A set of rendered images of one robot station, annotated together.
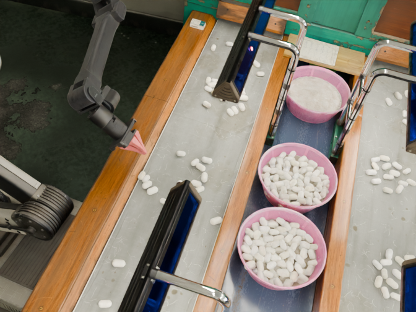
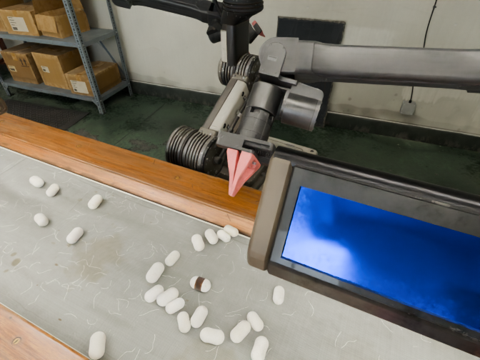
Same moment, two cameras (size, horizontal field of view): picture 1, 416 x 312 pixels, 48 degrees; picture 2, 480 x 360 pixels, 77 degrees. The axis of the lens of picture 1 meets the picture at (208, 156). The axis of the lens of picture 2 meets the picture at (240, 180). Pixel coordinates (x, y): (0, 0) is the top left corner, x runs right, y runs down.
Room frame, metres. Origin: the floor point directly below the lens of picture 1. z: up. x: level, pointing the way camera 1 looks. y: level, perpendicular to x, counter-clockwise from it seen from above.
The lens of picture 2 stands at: (0.98, -0.17, 1.21)
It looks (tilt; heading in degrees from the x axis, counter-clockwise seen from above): 40 degrees down; 105
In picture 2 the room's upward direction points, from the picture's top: straight up
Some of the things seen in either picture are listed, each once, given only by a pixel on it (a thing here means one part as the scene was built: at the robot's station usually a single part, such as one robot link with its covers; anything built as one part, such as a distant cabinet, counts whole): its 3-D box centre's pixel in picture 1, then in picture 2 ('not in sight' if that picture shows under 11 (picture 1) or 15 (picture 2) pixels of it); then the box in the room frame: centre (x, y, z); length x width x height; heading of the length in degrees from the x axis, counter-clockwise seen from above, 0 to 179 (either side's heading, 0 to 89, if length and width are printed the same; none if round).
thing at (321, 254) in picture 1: (278, 252); not in sight; (0.68, -0.26, 0.72); 0.27 x 0.27 x 0.10
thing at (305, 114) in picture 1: (313, 96); not in sight; (1.39, -0.38, 0.72); 0.27 x 0.27 x 0.10
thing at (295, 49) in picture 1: (264, 78); not in sight; (1.25, -0.15, 0.90); 0.20 x 0.19 x 0.45; 170
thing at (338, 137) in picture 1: (377, 109); not in sight; (1.18, -0.55, 0.90); 0.20 x 0.19 x 0.45; 170
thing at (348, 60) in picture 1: (324, 54); not in sight; (1.61, -0.42, 0.77); 0.33 x 0.15 x 0.01; 80
